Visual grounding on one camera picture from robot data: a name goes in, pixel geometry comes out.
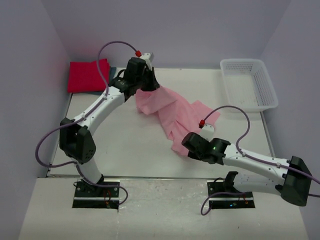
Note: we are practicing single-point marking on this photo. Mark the folded teal t shirt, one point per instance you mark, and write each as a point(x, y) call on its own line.
point(112, 73)

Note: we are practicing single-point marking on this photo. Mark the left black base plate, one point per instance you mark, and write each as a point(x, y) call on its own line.
point(92, 197)

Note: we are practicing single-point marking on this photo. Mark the pink t shirt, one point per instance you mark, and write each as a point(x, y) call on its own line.
point(177, 116)

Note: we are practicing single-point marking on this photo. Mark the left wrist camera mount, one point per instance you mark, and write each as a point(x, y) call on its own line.
point(147, 57)

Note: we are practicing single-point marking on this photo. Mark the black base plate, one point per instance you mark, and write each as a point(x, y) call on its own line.
point(227, 201)
point(92, 197)

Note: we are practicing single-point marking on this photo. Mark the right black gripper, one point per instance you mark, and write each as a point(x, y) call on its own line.
point(189, 142)

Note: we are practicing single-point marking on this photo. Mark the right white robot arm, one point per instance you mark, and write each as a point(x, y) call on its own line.
point(290, 179)

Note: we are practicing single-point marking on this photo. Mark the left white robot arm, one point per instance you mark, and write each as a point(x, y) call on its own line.
point(76, 135)

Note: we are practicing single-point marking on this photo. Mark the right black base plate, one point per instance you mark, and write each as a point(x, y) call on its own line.
point(227, 201)

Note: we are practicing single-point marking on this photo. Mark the white plastic basket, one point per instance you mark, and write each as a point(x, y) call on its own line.
point(248, 85)

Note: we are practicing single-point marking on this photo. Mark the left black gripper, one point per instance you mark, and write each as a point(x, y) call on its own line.
point(152, 83)

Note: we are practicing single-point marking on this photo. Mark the folded red t shirt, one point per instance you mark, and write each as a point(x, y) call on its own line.
point(84, 77)

